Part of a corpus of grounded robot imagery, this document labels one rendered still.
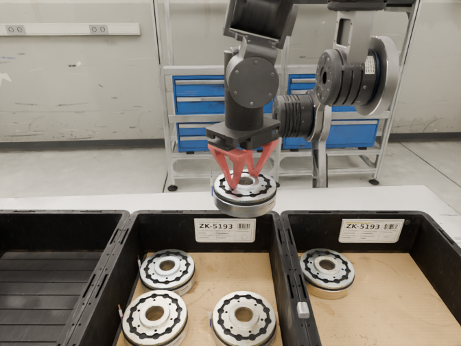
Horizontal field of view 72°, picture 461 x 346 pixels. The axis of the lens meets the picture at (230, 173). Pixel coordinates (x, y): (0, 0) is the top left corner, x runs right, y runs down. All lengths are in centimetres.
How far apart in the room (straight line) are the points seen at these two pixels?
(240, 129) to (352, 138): 220
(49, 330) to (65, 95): 294
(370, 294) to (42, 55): 321
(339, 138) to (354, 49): 177
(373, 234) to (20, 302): 69
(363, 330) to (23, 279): 63
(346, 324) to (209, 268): 27
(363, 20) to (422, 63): 289
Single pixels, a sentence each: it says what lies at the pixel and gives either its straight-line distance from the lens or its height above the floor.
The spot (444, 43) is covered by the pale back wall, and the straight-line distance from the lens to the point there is 379.
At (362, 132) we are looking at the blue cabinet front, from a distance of 264.
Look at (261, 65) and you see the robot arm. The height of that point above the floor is 124.
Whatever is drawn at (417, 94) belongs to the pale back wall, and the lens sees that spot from 379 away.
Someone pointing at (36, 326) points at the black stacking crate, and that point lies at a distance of 67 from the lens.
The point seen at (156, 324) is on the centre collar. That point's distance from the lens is 55.
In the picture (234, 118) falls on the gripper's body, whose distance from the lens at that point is 45.
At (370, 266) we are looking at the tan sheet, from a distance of 73.
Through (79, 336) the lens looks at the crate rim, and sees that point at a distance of 49.
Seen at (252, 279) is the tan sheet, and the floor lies 83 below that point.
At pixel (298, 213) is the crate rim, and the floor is 93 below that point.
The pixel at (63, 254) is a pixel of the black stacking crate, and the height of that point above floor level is 83.
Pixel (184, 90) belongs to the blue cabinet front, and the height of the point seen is 78.
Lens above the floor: 130
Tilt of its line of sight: 28 degrees down
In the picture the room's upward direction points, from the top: straight up
